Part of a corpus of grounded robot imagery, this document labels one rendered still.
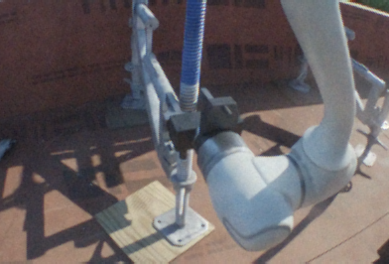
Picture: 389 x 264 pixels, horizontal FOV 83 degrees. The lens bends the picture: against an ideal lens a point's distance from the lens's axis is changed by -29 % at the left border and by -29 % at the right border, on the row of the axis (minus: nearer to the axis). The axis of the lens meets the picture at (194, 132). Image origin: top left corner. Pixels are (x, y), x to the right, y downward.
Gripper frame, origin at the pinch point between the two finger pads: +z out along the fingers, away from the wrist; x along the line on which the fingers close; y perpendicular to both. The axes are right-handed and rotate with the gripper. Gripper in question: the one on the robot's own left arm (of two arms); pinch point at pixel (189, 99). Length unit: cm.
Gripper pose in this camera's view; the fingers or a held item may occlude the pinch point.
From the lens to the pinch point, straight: 65.0
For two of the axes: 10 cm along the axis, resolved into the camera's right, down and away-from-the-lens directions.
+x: 9.4, -1.4, 3.0
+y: -0.7, 7.9, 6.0
